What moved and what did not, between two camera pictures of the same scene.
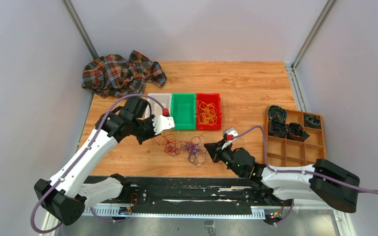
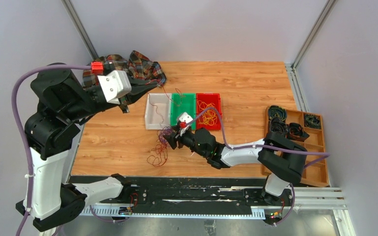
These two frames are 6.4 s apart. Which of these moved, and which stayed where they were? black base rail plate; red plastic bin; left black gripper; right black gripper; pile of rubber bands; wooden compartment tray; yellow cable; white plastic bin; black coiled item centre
Moved: pile of rubber bands; right black gripper; left black gripper
Stayed: wooden compartment tray; red plastic bin; yellow cable; white plastic bin; black base rail plate; black coiled item centre
